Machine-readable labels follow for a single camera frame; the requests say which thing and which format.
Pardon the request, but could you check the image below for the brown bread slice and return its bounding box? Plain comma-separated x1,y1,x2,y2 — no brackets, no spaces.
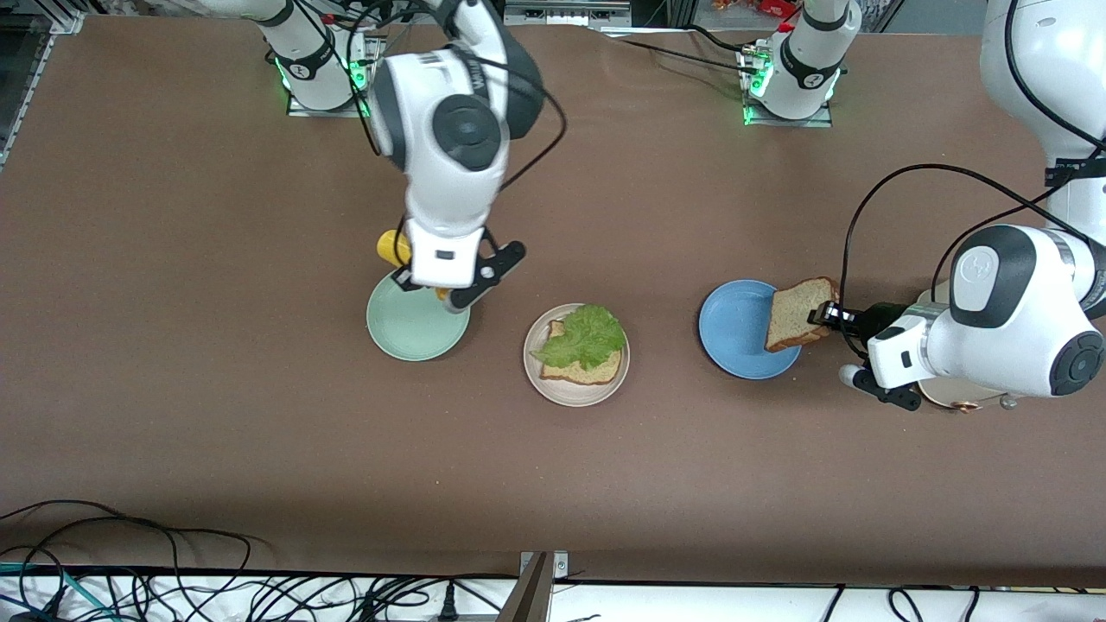
765,276,842,354
540,320,623,386

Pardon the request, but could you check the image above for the yellow mustard squeeze bottle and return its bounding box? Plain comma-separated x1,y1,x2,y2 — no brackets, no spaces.
375,228,452,303

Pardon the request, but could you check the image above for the green lettuce leaf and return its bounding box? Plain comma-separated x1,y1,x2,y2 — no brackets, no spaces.
530,302,627,372

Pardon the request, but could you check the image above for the mint green plate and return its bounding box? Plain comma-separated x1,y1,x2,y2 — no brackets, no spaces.
365,272,472,362

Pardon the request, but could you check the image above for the blue plate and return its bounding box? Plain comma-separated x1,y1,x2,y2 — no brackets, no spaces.
698,278,804,381

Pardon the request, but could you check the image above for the beige plate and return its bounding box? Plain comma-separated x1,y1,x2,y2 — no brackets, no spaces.
522,302,631,408

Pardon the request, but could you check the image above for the white toaster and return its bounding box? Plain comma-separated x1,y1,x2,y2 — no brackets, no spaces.
914,288,1019,415

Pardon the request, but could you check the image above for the grey power strip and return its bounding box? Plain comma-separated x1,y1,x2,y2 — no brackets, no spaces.
504,0,633,27

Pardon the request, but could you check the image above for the red package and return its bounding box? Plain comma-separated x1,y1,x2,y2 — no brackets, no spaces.
713,0,800,20

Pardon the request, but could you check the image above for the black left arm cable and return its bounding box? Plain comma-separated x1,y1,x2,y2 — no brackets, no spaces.
839,162,1094,359

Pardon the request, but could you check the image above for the black looping arm cable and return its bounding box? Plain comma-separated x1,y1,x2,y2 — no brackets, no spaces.
341,0,385,158

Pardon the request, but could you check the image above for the black cable with brass plug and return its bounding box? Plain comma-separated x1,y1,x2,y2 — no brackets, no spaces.
499,52,569,193

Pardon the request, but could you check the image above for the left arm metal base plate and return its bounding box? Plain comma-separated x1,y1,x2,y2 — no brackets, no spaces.
739,48,835,129

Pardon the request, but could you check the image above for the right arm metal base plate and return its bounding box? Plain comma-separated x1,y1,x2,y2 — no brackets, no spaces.
285,35,385,117

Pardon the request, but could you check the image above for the black base cable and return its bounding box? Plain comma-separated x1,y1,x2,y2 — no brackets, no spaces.
615,37,751,74
687,23,755,56

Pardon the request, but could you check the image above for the long black table cable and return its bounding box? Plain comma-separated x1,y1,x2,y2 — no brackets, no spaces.
0,499,277,622

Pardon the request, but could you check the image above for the grey metal bracket post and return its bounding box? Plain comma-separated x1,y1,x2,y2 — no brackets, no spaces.
497,550,569,622

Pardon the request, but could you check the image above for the long aluminium edge rail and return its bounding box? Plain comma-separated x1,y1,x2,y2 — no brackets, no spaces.
0,9,87,169

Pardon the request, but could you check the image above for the teal cable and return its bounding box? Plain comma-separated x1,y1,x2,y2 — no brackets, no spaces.
0,562,118,622

